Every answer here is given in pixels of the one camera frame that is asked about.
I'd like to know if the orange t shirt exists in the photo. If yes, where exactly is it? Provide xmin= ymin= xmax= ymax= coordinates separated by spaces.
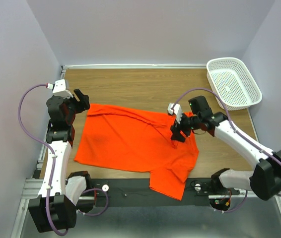
xmin=74 ymin=104 xmax=199 ymax=200

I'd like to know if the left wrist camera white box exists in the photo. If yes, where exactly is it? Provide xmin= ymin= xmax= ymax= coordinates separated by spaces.
xmin=46 ymin=79 xmax=73 ymax=99

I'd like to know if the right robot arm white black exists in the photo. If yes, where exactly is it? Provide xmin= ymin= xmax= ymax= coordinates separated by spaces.
xmin=167 ymin=96 xmax=281 ymax=201

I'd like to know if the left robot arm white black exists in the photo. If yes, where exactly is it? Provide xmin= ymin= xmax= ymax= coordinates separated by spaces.
xmin=28 ymin=89 xmax=92 ymax=236

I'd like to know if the aluminium frame rail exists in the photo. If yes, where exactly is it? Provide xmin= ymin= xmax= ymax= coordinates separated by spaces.
xmin=21 ymin=176 xmax=281 ymax=200

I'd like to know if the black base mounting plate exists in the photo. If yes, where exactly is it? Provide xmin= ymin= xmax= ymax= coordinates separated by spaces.
xmin=90 ymin=178 xmax=240 ymax=211

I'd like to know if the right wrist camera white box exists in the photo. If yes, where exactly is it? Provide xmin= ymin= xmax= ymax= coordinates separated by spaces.
xmin=167 ymin=103 xmax=183 ymax=124

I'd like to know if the white perforated plastic basket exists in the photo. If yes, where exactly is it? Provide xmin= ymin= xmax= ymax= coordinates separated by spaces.
xmin=206 ymin=57 xmax=262 ymax=111

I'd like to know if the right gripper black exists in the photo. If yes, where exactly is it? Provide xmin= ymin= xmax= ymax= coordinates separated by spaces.
xmin=169 ymin=110 xmax=200 ymax=142

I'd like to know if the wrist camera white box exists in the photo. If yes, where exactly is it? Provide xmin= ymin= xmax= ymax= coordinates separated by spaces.
xmin=167 ymin=103 xmax=183 ymax=124
xmin=46 ymin=79 xmax=73 ymax=99

